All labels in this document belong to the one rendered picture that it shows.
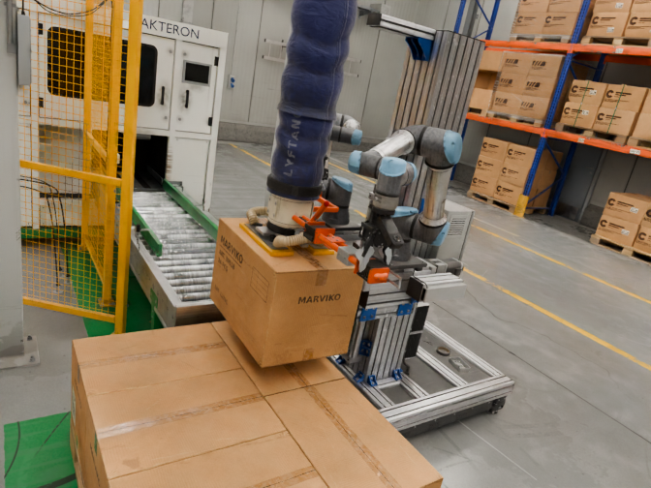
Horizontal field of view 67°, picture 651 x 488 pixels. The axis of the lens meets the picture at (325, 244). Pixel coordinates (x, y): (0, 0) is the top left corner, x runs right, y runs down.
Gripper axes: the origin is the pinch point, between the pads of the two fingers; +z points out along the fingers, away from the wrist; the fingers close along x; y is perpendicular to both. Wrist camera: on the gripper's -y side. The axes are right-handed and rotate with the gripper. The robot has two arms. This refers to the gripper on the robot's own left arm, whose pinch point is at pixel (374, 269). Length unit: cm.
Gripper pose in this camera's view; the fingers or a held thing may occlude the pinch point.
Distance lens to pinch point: 156.4
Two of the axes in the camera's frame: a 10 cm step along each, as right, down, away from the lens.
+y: -5.0, -3.7, 7.9
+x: -8.5, 0.3, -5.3
